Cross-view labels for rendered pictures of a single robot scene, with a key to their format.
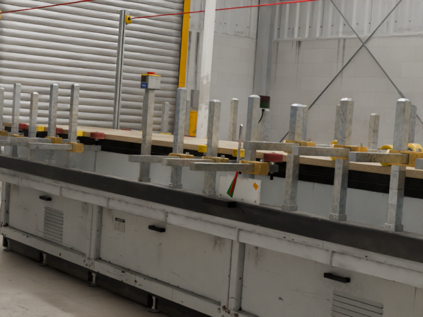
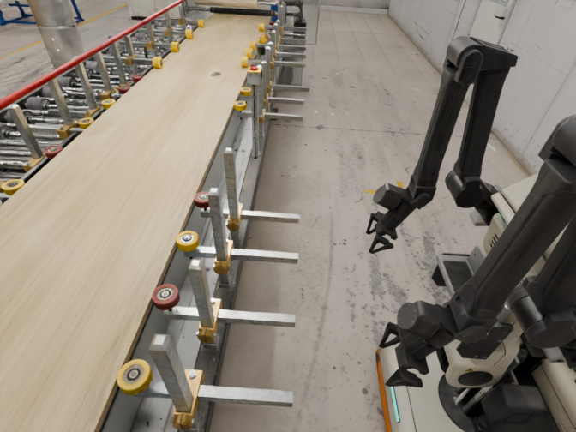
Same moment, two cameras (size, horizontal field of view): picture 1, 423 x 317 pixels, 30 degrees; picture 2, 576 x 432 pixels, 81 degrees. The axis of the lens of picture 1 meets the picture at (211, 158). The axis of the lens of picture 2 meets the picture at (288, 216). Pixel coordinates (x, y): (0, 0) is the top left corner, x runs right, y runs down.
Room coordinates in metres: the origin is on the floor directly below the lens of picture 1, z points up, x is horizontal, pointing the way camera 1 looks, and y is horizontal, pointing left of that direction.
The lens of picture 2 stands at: (5.08, 1.65, 1.80)
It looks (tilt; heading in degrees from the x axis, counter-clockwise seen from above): 41 degrees down; 219
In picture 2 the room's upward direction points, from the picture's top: 3 degrees clockwise
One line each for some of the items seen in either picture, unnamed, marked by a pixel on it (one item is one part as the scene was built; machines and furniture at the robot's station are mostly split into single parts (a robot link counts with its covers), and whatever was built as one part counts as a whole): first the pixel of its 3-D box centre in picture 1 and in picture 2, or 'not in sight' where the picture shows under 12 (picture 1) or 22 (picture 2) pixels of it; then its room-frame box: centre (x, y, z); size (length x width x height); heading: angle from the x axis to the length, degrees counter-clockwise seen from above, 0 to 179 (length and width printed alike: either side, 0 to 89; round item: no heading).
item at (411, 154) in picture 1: (405, 158); not in sight; (2.61, -0.64, 0.95); 0.14 x 0.06 x 0.05; 39
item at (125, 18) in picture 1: (121, 82); not in sight; (6.11, 0.73, 1.25); 0.15 x 0.08 x 1.10; 39
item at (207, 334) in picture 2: not in sight; (210, 320); (4.76, 1.08, 0.80); 0.14 x 0.06 x 0.05; 39
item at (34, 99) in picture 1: (32, 131); (206, 314); (4.78, 1.09, 0.87); 0.04 x 0.04 x 0.48; 39
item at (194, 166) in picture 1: (235, 167); (281, 87); (3.12, -0.10, 0.84); 0.43 x 0.03 x 0.04; 129
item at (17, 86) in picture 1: (15, 121); (179, 390); (4.97, 1.25, 0.93); 0.04 x 0.04 x 0.48; 39
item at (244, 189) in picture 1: (238, 189); not in sight; (3.23, -0.12, 0.75); 0.26 x 0.01 x 0.10; 39
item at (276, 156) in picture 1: (272, 165); not in sight; (3.24, -0.25, 0.85); 0.08 x 0.08 x 0.11
